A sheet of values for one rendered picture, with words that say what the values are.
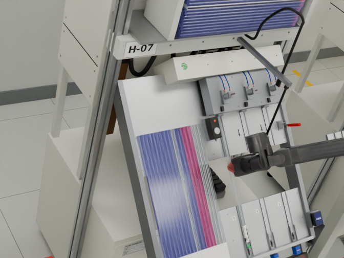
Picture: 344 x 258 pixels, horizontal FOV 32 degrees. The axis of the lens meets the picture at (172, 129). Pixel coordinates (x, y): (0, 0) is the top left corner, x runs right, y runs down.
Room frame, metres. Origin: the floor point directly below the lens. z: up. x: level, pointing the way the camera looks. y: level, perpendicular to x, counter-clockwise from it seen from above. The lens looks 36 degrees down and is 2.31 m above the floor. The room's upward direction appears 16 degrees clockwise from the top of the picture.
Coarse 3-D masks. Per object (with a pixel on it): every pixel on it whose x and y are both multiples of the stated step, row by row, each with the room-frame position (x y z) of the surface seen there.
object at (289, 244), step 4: (308, 236) 1.71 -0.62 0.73; (312, 236) 1.72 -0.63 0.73; (296, 240) 1.68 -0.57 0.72; (300, 240) 1.68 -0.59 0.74; (304, 240) 1.69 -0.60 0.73; (308, 240) 1.70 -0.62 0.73; (288, 244) 1.64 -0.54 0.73; (292, 244) 1.65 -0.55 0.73; (296, 244) 1.66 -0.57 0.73; (276, 248) 1.60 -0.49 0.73; (280, 248) 1.61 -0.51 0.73; (284, 248) 1.62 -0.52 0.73; (264, 252) 1.57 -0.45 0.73; (268, 252) 1.57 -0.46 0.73; (272, 252) 1.58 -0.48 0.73; (252, 256) 1.53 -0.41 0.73; (256, 256) 1.53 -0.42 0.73; (260, 256) 1.54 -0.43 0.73; (264, 256) 1.55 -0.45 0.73
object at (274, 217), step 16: (288, 192) 1.80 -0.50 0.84; (256, 208) 1.67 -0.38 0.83; (272, 208) 1.71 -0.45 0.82; (288, 208) 1.75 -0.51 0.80; (224, 224) 1.56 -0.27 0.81; (240, 224) 1.59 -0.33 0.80; (256, 224) 1.63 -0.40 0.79; (272, 224) 1.67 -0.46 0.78; (288, 224) 1.71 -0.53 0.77; (304, 224) 1.75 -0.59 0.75; (240, 240) 1.56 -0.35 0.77; (256, 240) 1.59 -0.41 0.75; (272, 240) 1.63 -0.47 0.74; (288, 240) 1.67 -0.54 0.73; (240, 256) 1.51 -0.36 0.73
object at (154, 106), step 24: (144, 96) 1.70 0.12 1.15; (168, 96) 1.75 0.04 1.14; (192, 96) 1.81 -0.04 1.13; (144, 120) 1.64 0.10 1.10; (168, 120) 1.69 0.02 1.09; (192, 120) 1.75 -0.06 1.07; (240, 120) 1.87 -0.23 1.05; (264, 120) 1.93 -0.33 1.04; (216, 144) 1.74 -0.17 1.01; (240, 144) 1.80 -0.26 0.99
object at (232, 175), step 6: (222, 126) 1.79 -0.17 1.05; (222, 132) 1.78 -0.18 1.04; (222, 138) 1.77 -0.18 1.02; (228, 150) 1.75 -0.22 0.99; (228, 156) 1.73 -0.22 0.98; (228, 162) 1.72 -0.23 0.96; (234, 180) 1.68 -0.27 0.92; (234, 186) 1.67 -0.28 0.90; (234, 192) 1.66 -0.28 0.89; (240, 204) 1.64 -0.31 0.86; (240, 210) 1.62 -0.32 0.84; (240, 216) 1.61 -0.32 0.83
